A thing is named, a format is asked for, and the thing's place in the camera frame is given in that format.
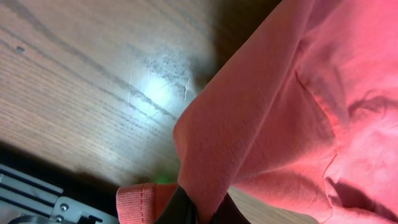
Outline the red orange t-shirt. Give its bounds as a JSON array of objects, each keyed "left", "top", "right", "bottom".
[{"left": 116, "top": 0, "right": 397, "bottom": 223}]

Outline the black mounting rail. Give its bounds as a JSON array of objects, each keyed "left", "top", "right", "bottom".
[{"left": 1, "top": 164, "right": 119, "bottom": 224}]

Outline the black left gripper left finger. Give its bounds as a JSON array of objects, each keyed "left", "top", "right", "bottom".
[{"left": 154, "top": 185, "right": 197, "bottom": 224}]

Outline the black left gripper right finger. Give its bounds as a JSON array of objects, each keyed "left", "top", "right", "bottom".
[{"left": 210, "top": 194, "right": 251, "bottom": 224}]

